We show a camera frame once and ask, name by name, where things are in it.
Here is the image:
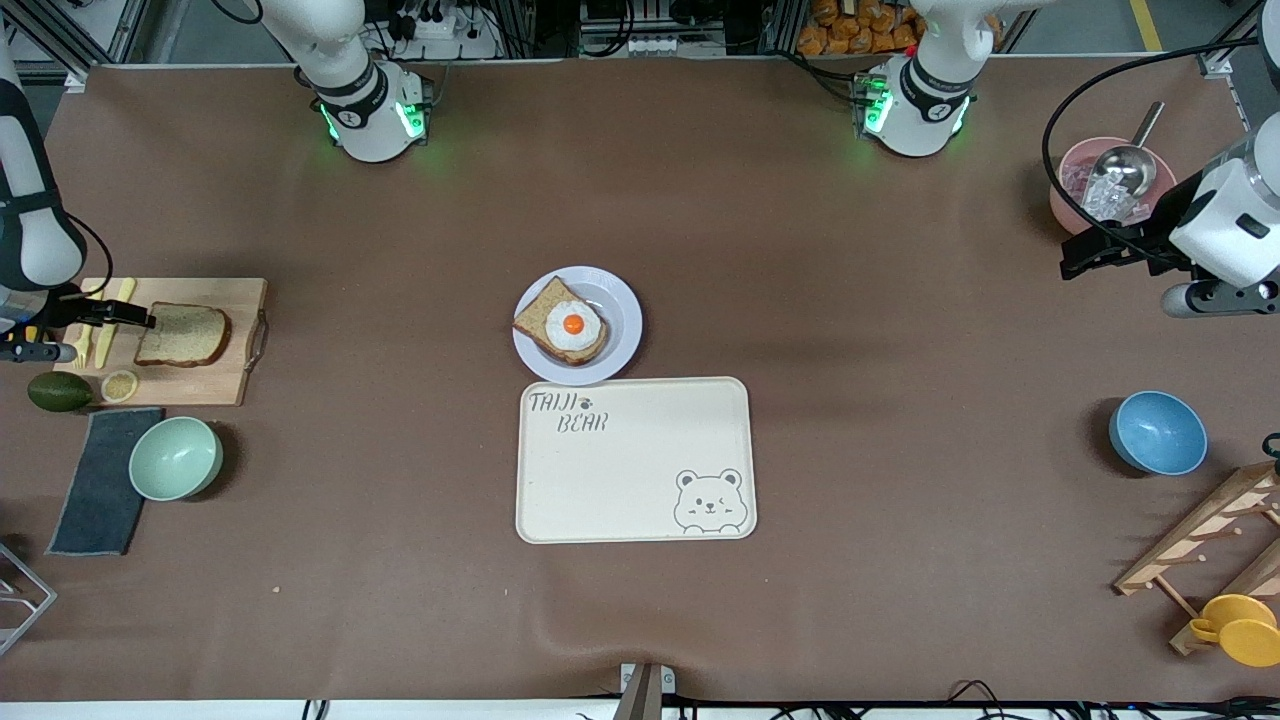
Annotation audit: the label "plain brown bread slice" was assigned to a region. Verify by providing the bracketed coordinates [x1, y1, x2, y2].
[134, 302, 232, 369]

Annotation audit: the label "fried egg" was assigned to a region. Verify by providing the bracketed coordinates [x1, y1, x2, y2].
[545, 298, 603, 353]

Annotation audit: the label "pale round plate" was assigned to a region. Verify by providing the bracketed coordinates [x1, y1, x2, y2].
[512, 265, 643, 387]

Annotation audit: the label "clear plastic ice cubes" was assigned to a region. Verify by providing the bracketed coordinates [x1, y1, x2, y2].
[1062, 158, 1141, 223]

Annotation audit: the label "yellow plastic knife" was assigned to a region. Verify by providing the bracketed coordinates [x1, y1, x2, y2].
[95, 277, 137, 370]

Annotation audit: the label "yellow plastic fork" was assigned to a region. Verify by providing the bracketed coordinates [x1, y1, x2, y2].
[70, 282, 104, 370]

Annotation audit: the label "pink bowl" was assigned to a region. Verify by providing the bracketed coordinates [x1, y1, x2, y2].
[1049, 137, 1179, 237]

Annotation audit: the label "metal scoop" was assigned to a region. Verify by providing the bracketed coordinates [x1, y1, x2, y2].
[1085, 101, 1167, 201]

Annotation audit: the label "green avocado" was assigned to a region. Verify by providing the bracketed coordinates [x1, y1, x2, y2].
[27, 371, 94, 413]

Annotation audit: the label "wooden cutting board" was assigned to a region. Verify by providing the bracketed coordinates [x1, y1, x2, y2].
[53, 277, 271, 408]

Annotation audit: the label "mint green bowl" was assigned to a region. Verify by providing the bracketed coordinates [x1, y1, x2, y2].
[128, 416, 224, 502]

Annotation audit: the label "dark grey cloth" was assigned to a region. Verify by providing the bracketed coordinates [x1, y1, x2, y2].
[46, 407, 166, 557]

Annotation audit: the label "blue bowl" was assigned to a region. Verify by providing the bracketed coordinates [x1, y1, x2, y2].
[1108, 390, 1209, 477]

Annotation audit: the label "wooden cup rack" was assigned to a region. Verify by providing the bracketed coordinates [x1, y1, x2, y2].
[1113, 460, 1280, 657]

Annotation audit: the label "bag of orange buns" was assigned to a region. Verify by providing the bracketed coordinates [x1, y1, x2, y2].
[797, 0, 926, 57]

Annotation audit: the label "yellow plastic mug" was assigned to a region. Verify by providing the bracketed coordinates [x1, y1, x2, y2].
[1189, 594, 1280, 668]

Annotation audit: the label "white power strip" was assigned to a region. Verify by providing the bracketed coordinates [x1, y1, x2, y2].
[385, 0, 501, 61]

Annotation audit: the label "cream tray with bear print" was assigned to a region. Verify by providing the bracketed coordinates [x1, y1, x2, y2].
[515, 376, 758, 545]

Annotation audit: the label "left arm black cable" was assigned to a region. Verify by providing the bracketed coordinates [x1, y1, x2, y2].
[1041, 40, 1263, 273]

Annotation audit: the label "metal wire rack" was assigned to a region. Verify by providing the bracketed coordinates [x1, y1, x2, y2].
[0, 543, 58, 658]

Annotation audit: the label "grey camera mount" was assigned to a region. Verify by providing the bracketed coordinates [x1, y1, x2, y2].
[612, 662, 677, 720]

